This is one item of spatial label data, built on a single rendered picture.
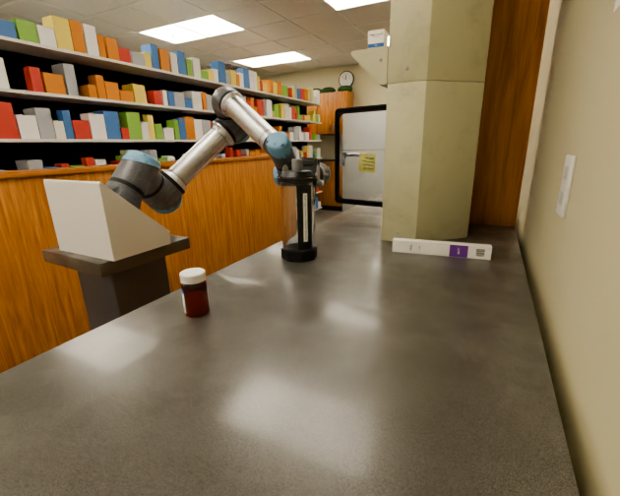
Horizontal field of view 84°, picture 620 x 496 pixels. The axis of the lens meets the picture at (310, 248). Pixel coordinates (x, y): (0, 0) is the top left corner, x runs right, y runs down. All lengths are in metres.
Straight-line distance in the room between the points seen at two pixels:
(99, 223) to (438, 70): 1.03
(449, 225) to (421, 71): 0.47
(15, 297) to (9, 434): 1.98
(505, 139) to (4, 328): 2.57
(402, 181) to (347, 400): 0.77
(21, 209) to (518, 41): 2.41
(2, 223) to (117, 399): 1.96
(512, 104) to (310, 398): 1.22
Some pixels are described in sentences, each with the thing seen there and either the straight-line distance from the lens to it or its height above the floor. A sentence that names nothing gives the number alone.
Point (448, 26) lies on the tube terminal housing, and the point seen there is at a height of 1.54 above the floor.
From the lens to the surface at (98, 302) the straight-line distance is 1.34.
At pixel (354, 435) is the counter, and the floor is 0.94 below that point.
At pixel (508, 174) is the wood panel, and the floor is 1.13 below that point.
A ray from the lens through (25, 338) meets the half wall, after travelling 2.59.
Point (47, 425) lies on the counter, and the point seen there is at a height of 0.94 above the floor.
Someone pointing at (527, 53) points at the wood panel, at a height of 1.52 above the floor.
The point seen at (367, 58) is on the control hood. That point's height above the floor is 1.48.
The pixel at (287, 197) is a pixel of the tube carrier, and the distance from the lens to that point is 0.90.
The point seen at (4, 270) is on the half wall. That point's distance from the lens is 2.45.
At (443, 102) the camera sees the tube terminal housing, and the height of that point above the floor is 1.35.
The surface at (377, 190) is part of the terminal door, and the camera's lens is 1.47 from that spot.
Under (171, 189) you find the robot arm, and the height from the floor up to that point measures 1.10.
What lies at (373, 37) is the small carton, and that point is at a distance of 1.23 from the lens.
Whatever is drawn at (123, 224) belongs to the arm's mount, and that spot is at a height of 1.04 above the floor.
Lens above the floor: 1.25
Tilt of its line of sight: 17 degrees down
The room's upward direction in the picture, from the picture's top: 1 degrees counter-clockwise
